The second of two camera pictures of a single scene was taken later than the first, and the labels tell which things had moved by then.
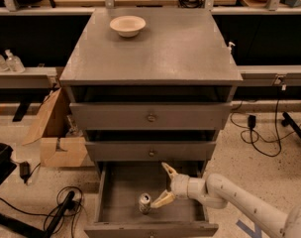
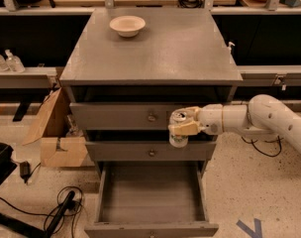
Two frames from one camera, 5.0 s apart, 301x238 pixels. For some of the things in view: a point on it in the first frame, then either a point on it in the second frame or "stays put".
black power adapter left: (24, 171) stays put
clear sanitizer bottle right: (13, 62) stays put
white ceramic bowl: (127, 25) stays put
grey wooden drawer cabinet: (150, 86) stays put
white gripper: (180, 186) -> (210, 118)
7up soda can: (145, 203) -> (178, 117)
